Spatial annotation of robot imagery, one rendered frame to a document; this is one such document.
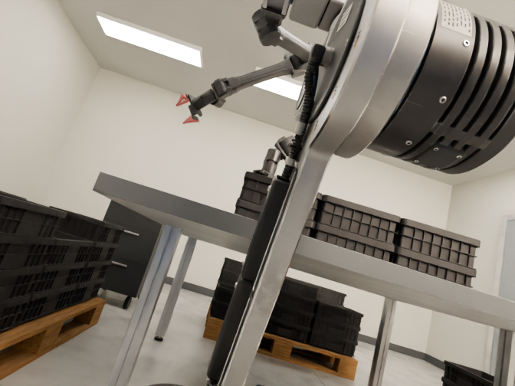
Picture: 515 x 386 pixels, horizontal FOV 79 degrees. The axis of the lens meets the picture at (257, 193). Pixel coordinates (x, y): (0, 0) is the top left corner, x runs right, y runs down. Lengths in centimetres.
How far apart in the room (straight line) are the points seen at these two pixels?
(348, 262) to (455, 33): 45
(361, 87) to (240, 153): 459
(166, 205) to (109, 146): 452
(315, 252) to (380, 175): 483
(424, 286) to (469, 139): 42
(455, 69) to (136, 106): 505
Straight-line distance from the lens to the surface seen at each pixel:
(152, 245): 262
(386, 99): 33
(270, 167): 122
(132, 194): 65
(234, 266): 294
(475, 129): 40
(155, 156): 493
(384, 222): 123
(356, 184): 522
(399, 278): 73
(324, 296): 312
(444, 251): 132
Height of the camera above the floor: 62
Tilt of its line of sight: 12 degrees up
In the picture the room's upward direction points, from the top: 17 degrees clockwise
